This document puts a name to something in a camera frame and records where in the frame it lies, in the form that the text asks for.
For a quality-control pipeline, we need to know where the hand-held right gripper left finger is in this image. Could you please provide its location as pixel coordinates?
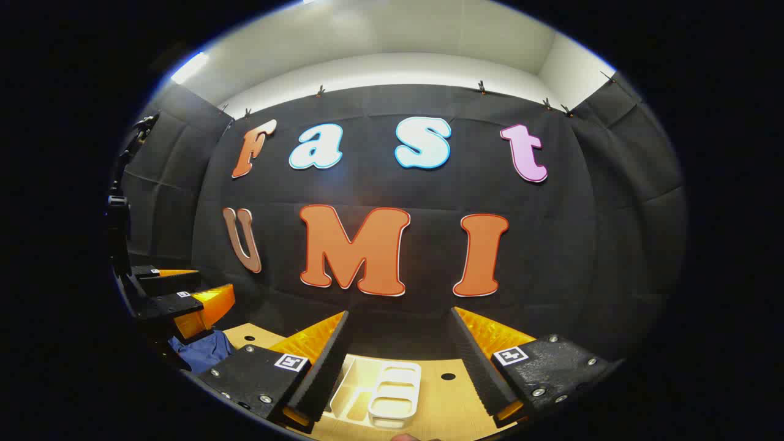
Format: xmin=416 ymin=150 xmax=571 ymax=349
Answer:
xmin=195 ymin=311 xmax=351 ymax=434

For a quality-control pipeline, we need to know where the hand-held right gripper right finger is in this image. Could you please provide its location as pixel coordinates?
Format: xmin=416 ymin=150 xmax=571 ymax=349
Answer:
xmin=450 ymin=306 xmax=625 ymax=429

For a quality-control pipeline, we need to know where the blue schoolbag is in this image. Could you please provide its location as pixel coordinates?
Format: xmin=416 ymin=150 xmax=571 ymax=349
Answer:
xmin=168 ymin=331 xmax=235 ymax=374

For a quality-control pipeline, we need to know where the white bookshelf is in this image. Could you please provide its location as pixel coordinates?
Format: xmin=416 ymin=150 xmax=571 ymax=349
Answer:
xmin=328 ymin=355 xmax=423 ymax=429

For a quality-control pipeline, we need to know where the ceiling light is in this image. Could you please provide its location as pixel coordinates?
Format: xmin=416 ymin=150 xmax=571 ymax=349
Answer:
xmin=170 ymin=52 xmax=210 ymax=85

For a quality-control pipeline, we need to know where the row of black cloth clips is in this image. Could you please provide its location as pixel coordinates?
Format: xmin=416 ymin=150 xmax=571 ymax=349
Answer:
xmin=217 ymin=70 xmax=616 ymax=120

